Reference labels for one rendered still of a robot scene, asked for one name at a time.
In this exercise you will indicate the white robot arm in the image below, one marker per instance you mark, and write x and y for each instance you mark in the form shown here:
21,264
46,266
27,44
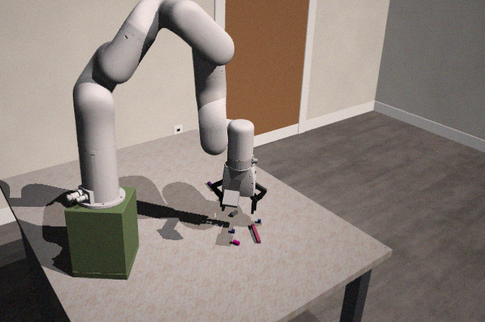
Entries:
94,104

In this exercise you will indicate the pink rod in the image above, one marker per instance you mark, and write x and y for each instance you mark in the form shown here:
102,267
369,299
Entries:
255,233

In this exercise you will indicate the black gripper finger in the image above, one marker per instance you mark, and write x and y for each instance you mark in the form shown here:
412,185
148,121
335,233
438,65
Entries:
256,198
217,192

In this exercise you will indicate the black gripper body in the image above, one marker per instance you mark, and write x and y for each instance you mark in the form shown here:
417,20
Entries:
246,176

